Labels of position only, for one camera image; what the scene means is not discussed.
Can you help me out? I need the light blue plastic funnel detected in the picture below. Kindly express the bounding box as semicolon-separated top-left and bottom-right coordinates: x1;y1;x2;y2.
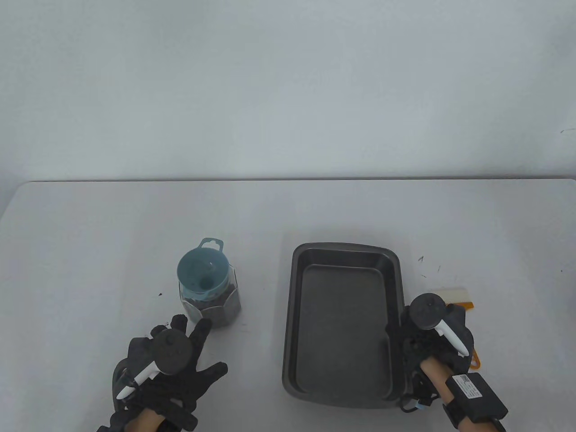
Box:
176;238;230;302

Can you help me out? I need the clear glass jar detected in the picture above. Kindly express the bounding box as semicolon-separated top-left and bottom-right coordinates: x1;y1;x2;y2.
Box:
179;263;242;331

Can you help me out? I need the orange brush with white bristles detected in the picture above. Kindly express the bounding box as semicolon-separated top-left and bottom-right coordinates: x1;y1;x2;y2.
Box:
427;288;481;370

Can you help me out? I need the dark grey baking tray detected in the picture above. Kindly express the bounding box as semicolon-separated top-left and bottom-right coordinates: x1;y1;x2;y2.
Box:
282;243;412;409

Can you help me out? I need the person's left forearm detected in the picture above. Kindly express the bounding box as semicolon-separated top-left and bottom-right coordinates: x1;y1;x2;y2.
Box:
126;407;166;432

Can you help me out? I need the person's right hand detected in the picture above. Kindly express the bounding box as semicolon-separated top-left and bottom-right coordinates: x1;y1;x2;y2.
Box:
398;304;477;408

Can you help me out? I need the person's right forearm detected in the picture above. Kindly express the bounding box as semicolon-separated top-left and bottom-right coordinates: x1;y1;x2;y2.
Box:
421;358;468;432

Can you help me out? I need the person's left hand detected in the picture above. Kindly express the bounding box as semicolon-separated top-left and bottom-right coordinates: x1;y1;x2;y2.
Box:
98;314;228;432

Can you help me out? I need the grey and white right controller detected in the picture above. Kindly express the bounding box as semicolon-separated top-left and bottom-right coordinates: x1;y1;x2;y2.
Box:
409;293;471;358

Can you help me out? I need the black right wrist box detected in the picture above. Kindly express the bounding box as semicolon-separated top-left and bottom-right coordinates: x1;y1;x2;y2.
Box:
445;373;509;423

